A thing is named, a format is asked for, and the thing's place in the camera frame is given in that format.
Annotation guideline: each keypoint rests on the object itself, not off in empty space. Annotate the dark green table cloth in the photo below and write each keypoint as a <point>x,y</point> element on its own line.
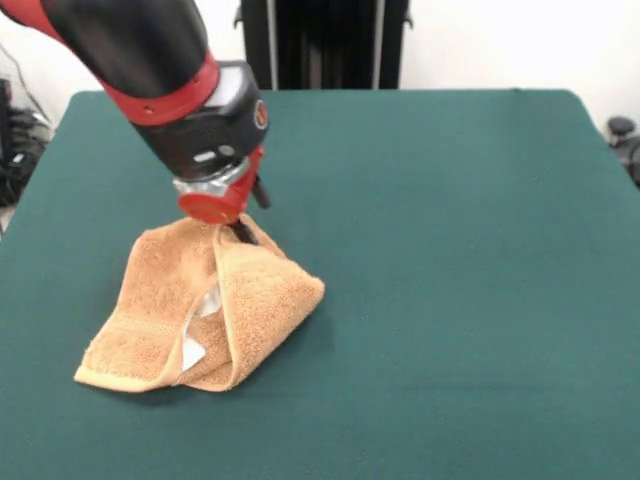
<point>450,300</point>

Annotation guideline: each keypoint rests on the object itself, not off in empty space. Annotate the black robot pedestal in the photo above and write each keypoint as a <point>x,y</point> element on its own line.
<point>325,50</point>

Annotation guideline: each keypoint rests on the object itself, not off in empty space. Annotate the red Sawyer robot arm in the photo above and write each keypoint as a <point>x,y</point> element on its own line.
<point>150,60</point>

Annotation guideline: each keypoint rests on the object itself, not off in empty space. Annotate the dark stand base with wheel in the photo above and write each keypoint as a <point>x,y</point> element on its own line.
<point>22,160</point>
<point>622,127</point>

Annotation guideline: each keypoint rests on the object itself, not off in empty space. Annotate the orange terry towel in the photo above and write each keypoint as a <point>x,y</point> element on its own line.
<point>150,310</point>

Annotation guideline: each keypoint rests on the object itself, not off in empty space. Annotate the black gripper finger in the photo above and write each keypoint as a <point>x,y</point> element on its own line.
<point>246,232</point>
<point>261,192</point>

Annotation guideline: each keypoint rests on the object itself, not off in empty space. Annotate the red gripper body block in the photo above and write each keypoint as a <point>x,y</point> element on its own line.
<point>215,207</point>

